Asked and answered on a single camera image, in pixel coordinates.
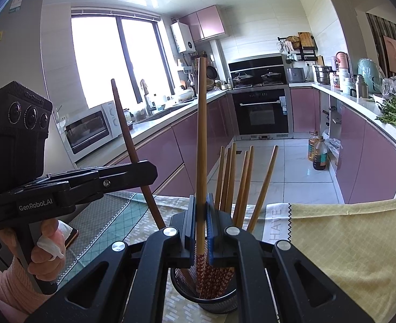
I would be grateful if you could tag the wooden cutting board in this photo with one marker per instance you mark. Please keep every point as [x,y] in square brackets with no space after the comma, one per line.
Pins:
[306,40]

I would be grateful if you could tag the yellow cooking oil bottle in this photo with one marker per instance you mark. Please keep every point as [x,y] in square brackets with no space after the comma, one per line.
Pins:
[312,148]

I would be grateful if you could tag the grey refrigerator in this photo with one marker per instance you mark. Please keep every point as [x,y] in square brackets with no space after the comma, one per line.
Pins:
[26,57]

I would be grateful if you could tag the black wall rack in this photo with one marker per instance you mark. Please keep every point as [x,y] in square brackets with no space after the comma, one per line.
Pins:
[299,53]

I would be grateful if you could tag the black mesh utensil holder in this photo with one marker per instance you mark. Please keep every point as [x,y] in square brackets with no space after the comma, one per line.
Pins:
[214,306]

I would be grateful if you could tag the pink kettle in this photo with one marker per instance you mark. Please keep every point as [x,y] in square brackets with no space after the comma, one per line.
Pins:
[342,61]

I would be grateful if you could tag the dark sauce bottle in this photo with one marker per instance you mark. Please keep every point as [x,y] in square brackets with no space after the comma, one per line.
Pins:
[320,158]

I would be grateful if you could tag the white microwave oven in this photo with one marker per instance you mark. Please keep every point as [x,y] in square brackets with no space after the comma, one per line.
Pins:
[90,131]

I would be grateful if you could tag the bunch of bamboo chopsticks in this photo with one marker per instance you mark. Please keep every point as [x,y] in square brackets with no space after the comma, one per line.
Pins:
[233,181]

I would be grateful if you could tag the pink base cabinets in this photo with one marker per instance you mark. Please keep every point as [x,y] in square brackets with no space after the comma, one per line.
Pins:
[184,141]
[369,148]

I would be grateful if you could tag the kitchen window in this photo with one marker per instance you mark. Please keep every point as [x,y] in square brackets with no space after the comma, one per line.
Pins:
[117,60]

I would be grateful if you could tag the steel thermos bottle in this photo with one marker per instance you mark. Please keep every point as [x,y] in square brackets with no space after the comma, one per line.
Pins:
[361,87]

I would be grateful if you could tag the dark phone with orange edge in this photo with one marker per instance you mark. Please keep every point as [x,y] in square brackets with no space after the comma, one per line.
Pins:
[72,235]

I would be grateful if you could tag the black built-in oven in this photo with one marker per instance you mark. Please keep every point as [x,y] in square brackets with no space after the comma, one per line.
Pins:
[260,111]

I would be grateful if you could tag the white water heater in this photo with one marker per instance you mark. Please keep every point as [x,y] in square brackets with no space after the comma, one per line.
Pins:
[183,37]

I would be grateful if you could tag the dark brown wooden chopstick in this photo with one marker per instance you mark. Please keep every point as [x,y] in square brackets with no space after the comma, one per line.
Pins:
[127,134]

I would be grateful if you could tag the kitchen faucet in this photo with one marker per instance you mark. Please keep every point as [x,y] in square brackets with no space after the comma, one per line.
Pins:
[147,97]

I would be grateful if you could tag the pink upper cabinet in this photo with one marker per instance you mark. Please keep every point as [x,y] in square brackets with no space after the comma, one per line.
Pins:
[204,23]

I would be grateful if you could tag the teal kitchen appliance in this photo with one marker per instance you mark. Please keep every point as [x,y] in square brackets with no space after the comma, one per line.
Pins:
[369,74]

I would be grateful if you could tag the dark cooking pot with lid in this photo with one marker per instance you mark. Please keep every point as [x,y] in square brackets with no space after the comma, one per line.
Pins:
[271,76]
[243,78]

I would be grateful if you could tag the person's left forearm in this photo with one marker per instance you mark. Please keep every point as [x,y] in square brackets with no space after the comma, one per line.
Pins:
[6,292]

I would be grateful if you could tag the black range hood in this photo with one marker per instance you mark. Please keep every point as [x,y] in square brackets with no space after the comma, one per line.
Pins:
[257,64]

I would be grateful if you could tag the steel stockpot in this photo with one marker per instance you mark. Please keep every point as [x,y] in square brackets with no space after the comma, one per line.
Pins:
[322,74]

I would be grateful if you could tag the hanging kitchen utensils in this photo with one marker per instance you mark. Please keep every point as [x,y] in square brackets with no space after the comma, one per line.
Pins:
[211,72]

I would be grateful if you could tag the person's left hand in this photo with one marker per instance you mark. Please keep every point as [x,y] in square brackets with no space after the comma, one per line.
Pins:
[51,234]

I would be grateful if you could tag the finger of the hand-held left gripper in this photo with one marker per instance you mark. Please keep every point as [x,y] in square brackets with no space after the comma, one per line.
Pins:
[211,218]
[193,215]

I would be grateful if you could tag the white kitchen countertop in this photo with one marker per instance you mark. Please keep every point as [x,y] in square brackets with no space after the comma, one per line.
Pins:
[157,122]
[359,104]

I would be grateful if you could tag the crumpled plastic bags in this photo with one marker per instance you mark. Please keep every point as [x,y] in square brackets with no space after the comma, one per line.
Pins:
[332,144]

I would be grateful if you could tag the white finger bandage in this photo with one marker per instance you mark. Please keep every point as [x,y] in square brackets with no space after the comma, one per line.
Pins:
[50,247]

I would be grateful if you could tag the patchwork green yellow tablecloth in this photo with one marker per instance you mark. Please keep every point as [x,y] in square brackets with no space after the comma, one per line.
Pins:
[336,242]

